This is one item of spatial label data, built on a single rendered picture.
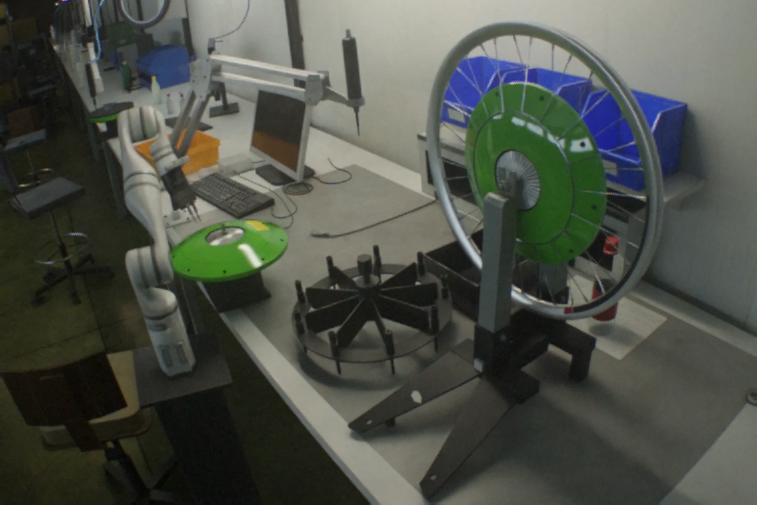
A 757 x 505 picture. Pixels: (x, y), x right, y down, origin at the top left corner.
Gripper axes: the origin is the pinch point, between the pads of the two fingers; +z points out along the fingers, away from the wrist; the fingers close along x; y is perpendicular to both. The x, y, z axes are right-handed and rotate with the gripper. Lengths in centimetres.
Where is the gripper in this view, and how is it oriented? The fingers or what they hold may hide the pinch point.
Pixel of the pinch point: (198, 221)
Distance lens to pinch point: 186.6
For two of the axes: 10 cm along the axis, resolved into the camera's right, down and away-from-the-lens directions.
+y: -6.4, 2.4, 7.3
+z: 4.4, 8.9, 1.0
